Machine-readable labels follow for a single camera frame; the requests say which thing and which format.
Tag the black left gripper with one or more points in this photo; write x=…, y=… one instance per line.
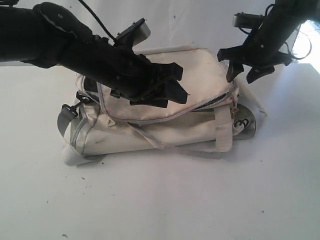
x=134, y=77

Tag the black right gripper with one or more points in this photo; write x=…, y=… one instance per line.
x=261, y=48

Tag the white canvas duffel bag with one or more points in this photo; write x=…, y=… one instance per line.
x=217, y=112

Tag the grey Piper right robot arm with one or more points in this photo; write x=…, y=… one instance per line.
x=308, y=9

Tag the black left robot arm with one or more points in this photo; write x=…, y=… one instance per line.
x=49, y=35

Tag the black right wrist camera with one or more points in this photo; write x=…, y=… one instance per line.
x=247, y=20

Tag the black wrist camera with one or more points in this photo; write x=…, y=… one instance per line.
x=247, y=20
x=133, y=35

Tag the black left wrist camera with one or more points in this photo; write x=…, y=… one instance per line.
x=133, y=35

